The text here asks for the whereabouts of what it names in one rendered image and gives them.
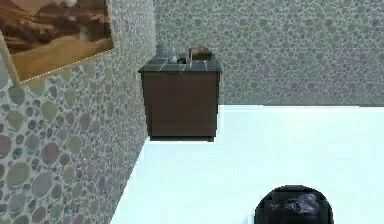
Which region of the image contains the brown box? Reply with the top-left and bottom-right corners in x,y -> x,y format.
188,45 -> 214,61

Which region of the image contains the clear glass bottle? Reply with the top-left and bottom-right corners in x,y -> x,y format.
168,40 -> 178,64

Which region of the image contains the black round bin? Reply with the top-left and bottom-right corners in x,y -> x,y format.
253,185 -> 335,224

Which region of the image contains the dark brown cabinet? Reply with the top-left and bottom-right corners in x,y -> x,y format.
138,55 -> 223,143

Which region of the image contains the brown framed landscape picture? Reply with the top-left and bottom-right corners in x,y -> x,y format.
0,0 -> 115,85

